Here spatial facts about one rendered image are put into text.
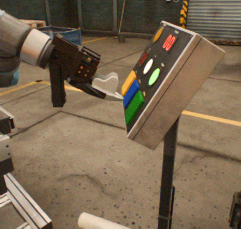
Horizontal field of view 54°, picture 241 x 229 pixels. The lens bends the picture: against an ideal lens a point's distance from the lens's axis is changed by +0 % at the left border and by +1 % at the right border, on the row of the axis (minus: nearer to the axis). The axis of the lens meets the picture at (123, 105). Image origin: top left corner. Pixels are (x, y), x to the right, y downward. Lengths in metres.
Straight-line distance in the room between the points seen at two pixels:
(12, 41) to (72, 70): 0.13
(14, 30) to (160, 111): 0.36
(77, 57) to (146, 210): 1.33
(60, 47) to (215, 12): 7.72
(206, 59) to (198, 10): 7.78
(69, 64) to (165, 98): 0.23
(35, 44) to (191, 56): 0.33
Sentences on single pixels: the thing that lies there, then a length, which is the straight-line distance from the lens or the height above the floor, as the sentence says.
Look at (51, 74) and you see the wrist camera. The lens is 0.57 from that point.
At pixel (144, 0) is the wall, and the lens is 8.95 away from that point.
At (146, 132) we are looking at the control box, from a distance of 0.57.
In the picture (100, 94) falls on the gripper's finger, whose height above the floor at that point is 1.06.
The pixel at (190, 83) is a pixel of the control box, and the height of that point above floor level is 1.09.
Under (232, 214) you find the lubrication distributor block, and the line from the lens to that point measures 0.67.
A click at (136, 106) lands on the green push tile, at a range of 0.58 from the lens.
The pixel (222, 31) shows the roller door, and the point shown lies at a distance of 8.21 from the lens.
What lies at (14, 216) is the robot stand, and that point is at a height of 0.21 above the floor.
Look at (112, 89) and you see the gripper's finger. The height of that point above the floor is 1.07.
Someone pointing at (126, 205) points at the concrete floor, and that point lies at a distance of 1.73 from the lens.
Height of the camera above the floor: 1.26
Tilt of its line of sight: 24 degrees down
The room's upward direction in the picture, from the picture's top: straight up
